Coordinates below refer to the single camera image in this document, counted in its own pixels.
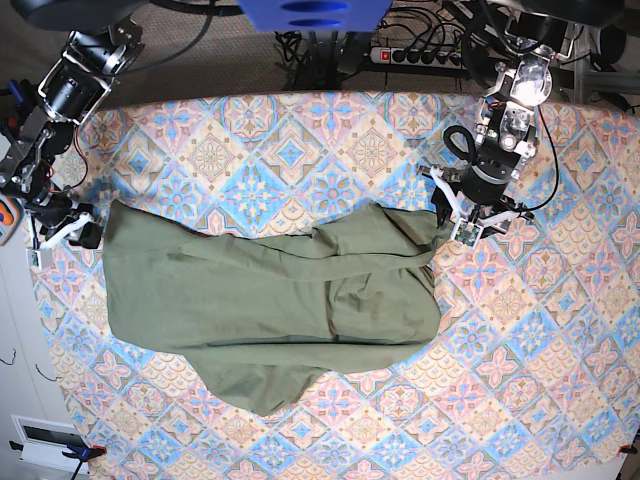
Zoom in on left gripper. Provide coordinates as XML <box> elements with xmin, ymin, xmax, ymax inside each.
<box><xmin>432</xmin><ymin>159</ymin><xmax>521</xmax><ymax>230</ymax></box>

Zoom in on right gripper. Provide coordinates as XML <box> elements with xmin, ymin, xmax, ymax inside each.
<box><xmin>25</xmin><ymin>197</ymin><xmax>103</xmax><ymax>249</ymax></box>

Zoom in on olive green t-shirt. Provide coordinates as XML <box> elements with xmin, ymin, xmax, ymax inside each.
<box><xmin>102</xmin><ymin>202</ymin><xmax>449</xmax><ymax>416</ymax></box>

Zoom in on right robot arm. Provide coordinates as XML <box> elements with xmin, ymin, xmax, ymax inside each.
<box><xmin>1</xmin><ymin>18</ymin><xmax>144</xmax><ymax>249</ymax></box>

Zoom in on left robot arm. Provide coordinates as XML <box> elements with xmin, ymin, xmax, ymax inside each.
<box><xmin>420</xmin><ymin>13</ymin><xmax>568</xmax><ymax>247</ymax></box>

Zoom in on orange grey device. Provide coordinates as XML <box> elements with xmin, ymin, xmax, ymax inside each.
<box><xmin>0</xmin><ymin>195</ymin><xmax>23</xmax><ymax>246</ymax></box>

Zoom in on white power strip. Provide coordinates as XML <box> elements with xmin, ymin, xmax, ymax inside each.
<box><xmin>369</xmin><ymin>47</ymin><xmax>462</xmax><ymax>68</ymax></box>

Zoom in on patterned tile tablecloth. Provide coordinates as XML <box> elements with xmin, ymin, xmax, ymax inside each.
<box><xmin>32</xmin><ymin>93</ymin><xmax>639</xmax><ymax>479</ymax></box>

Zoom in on blue clamp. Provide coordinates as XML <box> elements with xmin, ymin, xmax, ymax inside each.
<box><xmin>7</xmin><ymin>439</ymin><xmax>107</xmax><ymax>461</ymax></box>

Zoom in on blue box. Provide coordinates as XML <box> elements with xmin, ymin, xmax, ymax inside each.
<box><xmin>237</xmin><ymin>0</ymin><xmax>392</xmax><ymax>32</ymax></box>

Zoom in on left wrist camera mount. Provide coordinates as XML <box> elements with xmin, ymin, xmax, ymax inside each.
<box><xmin>417</xmin><ymin>165</ymin><xmax>534</xmax><ymax>248</ymax></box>

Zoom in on tangled black cables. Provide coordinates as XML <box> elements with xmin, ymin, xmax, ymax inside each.
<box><xmin>273</xmin><ymin>30</ymin><xmax>371</xmax><ymax>91</ymax></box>

